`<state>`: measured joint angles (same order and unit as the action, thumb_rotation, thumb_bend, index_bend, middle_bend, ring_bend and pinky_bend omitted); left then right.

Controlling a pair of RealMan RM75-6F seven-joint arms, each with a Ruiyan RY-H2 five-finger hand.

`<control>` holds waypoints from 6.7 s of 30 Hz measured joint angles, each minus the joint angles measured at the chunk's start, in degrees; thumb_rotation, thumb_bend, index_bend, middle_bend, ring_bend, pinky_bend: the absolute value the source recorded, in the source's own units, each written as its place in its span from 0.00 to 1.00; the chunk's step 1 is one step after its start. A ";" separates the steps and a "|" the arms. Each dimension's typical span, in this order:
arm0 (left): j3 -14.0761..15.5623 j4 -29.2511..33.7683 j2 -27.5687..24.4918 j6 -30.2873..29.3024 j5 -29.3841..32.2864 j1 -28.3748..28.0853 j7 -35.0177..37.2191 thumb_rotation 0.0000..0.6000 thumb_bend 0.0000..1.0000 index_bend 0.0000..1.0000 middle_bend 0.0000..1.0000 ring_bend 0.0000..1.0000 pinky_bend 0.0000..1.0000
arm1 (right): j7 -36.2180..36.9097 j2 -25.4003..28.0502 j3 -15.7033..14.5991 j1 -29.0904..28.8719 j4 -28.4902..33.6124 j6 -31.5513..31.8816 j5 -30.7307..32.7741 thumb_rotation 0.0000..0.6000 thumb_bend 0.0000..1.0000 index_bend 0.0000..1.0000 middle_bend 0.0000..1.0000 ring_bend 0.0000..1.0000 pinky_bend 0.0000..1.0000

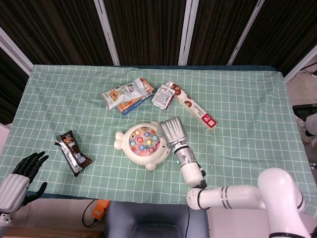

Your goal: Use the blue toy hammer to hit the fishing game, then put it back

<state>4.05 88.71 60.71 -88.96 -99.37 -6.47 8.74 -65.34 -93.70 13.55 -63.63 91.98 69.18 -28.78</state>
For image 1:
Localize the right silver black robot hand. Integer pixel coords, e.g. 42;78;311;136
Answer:
157;116;187;149

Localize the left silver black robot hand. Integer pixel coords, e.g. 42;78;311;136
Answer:
0;151;50;214

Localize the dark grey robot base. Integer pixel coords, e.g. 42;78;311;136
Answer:
104;201;210;238

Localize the white whack-a-mole toy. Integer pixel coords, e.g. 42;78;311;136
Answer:
114;120;172;171

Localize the long cream cookie box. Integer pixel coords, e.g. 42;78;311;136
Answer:
168;81;218;132

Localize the silver red spout pouch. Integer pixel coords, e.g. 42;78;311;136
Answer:
151;83;176;110

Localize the blue orange carton box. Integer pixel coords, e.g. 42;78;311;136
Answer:
116;78;155;117

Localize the green checked tablecloth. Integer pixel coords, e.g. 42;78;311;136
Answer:
0;64;317;219

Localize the silver green snack bag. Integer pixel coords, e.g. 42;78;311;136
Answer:
101;78;147;110

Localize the dark brown snack packet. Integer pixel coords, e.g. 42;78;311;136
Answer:
54;130;94;178

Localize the orange box device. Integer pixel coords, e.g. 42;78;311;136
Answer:
93;199;111;222

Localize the black flat device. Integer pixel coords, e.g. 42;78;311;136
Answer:
292;104;317;118

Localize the black cable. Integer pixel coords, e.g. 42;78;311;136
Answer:
82;199;100;228

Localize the white screen frame post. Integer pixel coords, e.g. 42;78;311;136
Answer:
0;27;34;75
226;0;265;66
178;0;199;66
93;0;121;66
284;46;317;82

